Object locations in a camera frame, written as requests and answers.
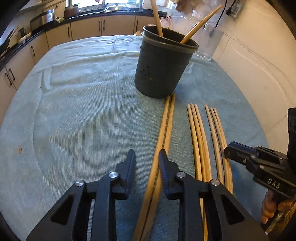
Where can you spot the brown cooking pot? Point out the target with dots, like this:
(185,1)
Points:
(71,11)

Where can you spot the dark perforated utensil holder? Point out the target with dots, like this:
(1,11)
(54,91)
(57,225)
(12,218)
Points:
(162,61)

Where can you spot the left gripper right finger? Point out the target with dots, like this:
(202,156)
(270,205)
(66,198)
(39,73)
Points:
(226,218)

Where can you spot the right hand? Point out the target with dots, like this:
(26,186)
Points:
(269,206)

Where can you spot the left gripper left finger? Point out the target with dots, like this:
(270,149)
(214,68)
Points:
(87,210)

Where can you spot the clear glass mug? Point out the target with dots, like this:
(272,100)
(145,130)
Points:
(208,38)

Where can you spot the orange jacket sleeve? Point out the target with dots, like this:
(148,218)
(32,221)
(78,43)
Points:
(285,229)

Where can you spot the silver rice cooker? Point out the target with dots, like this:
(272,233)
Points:
(42,19)

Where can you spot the wooden chopstick five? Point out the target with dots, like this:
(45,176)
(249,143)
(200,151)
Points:
(205,158)

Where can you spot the wooden chopstick one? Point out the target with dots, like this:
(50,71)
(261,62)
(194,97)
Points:
(152,176)

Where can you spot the wooden chopstick two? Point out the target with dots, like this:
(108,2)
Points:
(160,181)

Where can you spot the wooden chopstick seven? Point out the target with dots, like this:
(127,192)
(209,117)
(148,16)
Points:
(219,129)

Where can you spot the wooden chopstick ten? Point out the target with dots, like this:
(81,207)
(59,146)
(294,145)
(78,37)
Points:
(199,25)

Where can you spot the wooden chopstick six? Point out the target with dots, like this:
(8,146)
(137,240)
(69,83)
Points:
(215,145)

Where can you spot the wooden chopstick three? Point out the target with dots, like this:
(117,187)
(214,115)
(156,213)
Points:
(196,153)

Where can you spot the wooden chopstick eight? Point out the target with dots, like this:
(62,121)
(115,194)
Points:
(227,165)

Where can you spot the wooden chopstick nine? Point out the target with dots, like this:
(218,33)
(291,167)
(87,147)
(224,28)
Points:
(156,17)

